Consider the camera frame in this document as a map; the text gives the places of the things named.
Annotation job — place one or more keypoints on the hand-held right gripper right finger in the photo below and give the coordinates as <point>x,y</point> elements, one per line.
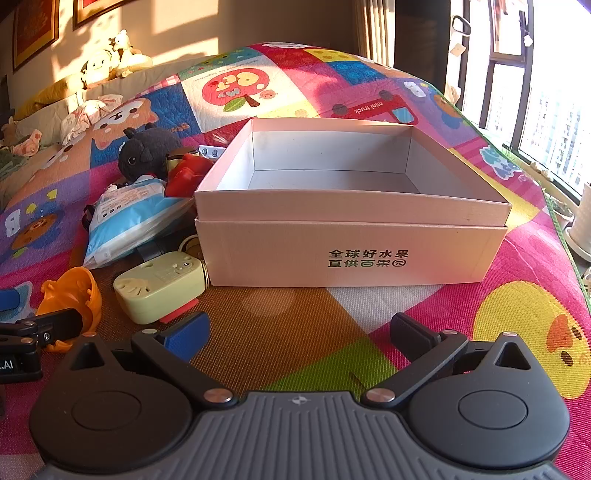
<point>411,334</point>

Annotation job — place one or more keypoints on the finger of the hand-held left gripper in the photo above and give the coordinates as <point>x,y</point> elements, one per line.
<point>27,332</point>
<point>14,302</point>

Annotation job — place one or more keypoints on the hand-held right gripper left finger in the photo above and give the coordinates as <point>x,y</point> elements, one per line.
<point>187,334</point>

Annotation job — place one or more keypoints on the pale green toy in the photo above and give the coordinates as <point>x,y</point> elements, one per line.
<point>157,286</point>

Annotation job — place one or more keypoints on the orange plastic toy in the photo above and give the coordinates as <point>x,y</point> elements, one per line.
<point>74,290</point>

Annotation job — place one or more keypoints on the black case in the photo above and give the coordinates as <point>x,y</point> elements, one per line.
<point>157,251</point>

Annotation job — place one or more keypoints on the white cardboard box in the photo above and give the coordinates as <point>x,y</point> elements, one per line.
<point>351,249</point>

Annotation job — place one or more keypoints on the blue and white packet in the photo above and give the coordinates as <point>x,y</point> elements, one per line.
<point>129,217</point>

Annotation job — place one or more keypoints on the red toy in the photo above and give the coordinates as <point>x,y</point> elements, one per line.
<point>189,177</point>

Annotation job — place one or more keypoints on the yellow pudding toy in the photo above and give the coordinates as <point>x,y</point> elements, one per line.
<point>182,151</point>

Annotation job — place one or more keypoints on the red plastic piece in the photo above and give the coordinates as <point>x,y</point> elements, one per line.
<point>178,314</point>

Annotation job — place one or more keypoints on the pink crumpled cloth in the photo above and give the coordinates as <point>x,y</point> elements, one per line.
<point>27,143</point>

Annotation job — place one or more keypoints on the pill blister pack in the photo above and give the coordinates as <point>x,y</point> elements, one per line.
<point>210,150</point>

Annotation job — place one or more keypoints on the black cat plush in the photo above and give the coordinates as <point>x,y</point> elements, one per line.
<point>147,147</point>

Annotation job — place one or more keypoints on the small green plants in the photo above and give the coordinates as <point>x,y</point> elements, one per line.
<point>561,210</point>

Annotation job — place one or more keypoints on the white floral cloth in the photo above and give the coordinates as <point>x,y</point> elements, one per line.
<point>87,115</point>

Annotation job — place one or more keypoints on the white plant pot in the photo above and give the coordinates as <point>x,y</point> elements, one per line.
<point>582,217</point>

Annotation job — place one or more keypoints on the cream plush toy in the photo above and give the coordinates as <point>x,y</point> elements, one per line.
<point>97,67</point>

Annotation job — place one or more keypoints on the beige sofa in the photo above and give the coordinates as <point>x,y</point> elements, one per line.
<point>152,76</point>

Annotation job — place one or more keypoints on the colourful printed blanket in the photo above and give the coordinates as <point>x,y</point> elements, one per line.
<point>300,92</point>

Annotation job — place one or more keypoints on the white bear plush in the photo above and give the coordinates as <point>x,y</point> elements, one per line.
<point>124,50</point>

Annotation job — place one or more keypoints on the large framed picture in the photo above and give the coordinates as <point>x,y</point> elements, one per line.
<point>34,27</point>

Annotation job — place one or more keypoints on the window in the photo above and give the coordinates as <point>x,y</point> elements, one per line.
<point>554,92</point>

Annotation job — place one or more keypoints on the small framed picture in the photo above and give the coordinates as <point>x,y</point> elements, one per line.
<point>99,11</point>

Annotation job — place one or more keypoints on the beige curtain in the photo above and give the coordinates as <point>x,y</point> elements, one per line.
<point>376,27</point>

